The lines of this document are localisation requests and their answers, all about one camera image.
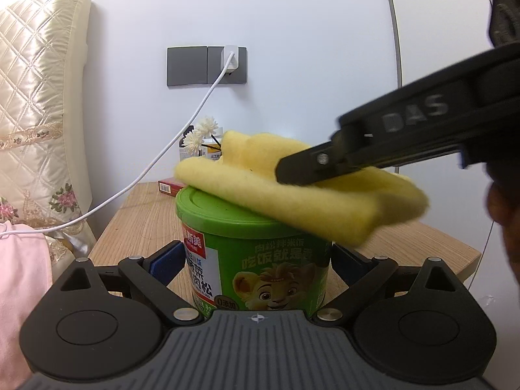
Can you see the cream quilted headboard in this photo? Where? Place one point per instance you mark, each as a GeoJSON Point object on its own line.
{"type": "Point", "coordinates": [44, 177]}

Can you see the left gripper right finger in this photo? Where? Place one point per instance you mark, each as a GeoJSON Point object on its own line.
{"type": "Point", "coordinates": [364, 279]}

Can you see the yellow cleaning cloth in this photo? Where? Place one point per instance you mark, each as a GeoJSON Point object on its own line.
{"type": "Point", "coordinates": [345, 209]}

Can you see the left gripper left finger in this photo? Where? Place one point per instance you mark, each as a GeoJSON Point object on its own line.
{"type": "Point", "coordinates": [149, 277]}

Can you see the white flower reed diffuser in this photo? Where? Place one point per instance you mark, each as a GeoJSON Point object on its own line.
{"type": "Point", "coordinates": [212, 134]}

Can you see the white charger plug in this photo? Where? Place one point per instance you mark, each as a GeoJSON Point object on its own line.
{"type": "Point", "coordinates": [230, 58]}

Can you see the grey wall socket panel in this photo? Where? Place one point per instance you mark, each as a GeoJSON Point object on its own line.
{"type": "Point", "coordinates": [201, 65]}

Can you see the pink bedsheet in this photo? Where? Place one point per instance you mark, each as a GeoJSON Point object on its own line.
{"type": "Point", "coordinates": [25, 277]}

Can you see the green lidded food container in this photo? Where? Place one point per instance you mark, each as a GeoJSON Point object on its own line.
{"type": "Point", "coordinates": [225, 274]}

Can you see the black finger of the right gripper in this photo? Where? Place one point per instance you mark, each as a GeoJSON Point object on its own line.
{"type": "Point", "coordinates": [325, 164]}

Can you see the wooden bedside table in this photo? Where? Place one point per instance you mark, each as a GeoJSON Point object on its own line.
{"type": "Point", "coordinates": [147, 221]}

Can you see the red cigarette box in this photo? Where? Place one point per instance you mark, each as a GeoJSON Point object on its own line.
{"type": "Point", "coordinates": [170, 186]}

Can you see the person's hand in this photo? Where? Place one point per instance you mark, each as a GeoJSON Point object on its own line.
{"type": "Point", "coordinates": [503, 207]}

